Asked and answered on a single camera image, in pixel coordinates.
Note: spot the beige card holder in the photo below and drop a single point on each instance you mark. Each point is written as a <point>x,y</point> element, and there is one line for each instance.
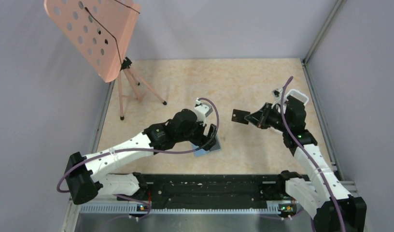
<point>215,148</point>

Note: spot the aluminium frame rail front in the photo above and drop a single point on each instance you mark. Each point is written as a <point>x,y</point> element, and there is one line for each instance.
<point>115,205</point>

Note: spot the white perforated plastic basket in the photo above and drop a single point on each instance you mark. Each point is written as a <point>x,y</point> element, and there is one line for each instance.
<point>297,95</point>

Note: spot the aluminium side rail left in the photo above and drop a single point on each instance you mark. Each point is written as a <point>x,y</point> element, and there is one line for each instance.
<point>97,118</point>

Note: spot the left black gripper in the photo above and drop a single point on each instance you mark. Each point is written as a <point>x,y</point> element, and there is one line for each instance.
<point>205,142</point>

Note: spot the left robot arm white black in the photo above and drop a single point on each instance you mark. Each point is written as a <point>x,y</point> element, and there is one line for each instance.
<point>88,176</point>

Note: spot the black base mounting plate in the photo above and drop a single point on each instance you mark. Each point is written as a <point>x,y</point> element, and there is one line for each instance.
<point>210,191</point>

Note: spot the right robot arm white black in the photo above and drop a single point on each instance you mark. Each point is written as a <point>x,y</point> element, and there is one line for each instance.
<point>330,205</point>

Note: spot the aluminium corner post right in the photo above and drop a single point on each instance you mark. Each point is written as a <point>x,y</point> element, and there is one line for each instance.
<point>323,31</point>

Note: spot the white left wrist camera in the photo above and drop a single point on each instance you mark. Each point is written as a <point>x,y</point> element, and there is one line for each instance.
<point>202,111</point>

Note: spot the pink perforated music stand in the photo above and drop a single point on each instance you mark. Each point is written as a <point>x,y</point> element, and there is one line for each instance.
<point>101,30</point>

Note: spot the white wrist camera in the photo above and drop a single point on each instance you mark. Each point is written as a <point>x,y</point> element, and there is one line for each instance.
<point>202,111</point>
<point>277,93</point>

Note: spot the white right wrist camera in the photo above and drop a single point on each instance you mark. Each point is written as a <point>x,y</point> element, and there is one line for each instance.
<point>277,93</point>

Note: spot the black VIP credit card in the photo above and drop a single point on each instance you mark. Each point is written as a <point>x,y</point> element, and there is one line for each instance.
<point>238,116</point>

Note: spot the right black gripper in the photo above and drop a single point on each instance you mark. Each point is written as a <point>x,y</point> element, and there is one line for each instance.
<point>260,118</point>

